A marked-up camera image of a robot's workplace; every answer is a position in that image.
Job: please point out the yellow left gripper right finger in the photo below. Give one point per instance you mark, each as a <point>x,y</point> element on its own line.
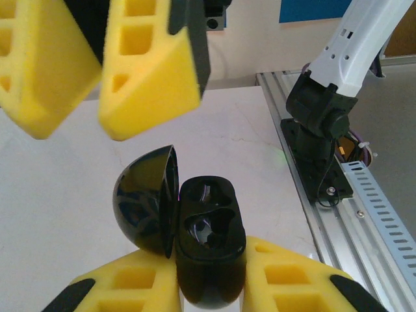
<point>292,282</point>

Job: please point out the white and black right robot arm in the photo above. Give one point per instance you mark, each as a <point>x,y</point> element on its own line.
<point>351,55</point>

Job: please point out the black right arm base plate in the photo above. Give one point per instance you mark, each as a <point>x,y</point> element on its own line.
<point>318,182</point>

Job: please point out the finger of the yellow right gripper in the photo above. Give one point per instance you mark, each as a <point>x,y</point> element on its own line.
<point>42,81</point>
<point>156,84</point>

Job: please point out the aluminium table edge rail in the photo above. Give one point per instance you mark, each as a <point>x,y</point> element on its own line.
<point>341,247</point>

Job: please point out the black earbud charging case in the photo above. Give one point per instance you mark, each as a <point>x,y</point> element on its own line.
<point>208,247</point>

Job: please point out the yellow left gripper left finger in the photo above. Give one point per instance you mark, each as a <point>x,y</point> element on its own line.
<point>130,286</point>

